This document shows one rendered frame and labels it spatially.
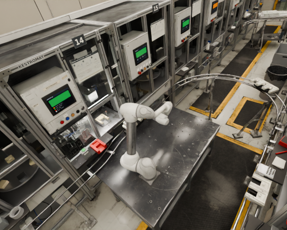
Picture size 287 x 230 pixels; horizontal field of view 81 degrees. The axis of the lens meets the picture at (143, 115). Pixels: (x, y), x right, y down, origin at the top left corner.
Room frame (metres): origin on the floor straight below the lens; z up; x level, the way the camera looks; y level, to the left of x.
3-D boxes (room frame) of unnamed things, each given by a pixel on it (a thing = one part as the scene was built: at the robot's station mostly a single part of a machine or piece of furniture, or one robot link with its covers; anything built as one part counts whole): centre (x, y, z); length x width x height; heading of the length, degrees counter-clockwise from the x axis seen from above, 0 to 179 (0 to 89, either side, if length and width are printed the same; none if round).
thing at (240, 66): (4.40, -3.32, 0.01); 5.85 x 0.59 x 0.01; 133
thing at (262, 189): (0.58, -0.90, 0.84); 0.37 x 0.14 x 0.10; 133
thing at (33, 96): (1.38, 0.81, 1.60); 0.42 x 0.29 x 0.46; 133
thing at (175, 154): (1.35, -0.10, 0.66); 1.50 x 1.06 x 0.04; 133
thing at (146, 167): (0.95, 0.06, 0.85); 0.18 x 0.16 x 0.22; 60
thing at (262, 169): (0.66, -0.99, 0.92); 0.13 x 0.10 x 0.09; 43
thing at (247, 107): (2.17, -2.03, 0.01); 1.00 x 0.55 x 0.01; 133
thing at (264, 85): (1.91, -1.83, 0.84); 0.37 x 0.14 x 0.10; 11
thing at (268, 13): (4.89, -4.16, 0.48); 0.88 x 0.56 x 0.96; 61
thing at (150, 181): (0.96, 0.04, 0.71); 0.22 x 0.18 x 0.06; 133
